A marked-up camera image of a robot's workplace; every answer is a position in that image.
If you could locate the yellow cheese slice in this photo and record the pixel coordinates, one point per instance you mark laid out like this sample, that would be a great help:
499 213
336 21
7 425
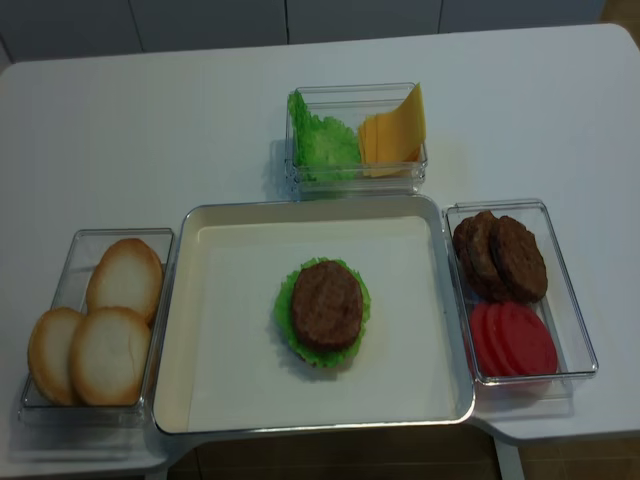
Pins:
407 117

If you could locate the green lettuce on burger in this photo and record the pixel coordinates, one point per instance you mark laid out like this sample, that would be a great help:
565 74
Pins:
284 322

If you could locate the green lettuce leaf in box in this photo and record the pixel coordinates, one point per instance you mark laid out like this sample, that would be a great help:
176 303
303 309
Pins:
327 150

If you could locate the clear lettuce and cheese box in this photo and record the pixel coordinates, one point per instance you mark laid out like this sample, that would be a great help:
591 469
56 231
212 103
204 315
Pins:
353 104

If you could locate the stacked orange cheese slices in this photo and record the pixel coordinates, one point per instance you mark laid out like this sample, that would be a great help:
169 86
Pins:
367 147

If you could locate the brown patty on burger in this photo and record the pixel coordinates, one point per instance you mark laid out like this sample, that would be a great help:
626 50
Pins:
327 307

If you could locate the left brown patty in box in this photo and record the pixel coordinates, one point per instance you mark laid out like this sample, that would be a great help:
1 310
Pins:
471 241

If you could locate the brown patty in box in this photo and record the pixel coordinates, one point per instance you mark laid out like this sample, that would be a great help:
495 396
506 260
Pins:
518 260
471 241

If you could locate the back bun half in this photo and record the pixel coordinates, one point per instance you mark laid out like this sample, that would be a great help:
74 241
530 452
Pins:
129 275

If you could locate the bun half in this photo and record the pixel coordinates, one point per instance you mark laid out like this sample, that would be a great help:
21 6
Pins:
129 275
108 355
48 354

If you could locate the right brown patty in box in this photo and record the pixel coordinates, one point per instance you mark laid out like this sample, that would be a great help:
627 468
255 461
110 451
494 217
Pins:
518 260

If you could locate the stacked red tomato slices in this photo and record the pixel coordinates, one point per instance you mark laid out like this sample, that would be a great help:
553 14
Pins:
510 340

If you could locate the silver metal tray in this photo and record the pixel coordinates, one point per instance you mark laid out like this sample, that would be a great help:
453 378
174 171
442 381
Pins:
178 359

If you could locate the front right bun half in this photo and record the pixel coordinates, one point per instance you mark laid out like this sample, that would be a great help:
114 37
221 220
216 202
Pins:
108 355

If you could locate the clear plastic bun box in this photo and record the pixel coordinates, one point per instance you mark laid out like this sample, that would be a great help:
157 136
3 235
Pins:
84 255

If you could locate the front left bun half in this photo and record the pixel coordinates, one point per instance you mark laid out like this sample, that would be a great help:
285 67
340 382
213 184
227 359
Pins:
48 354

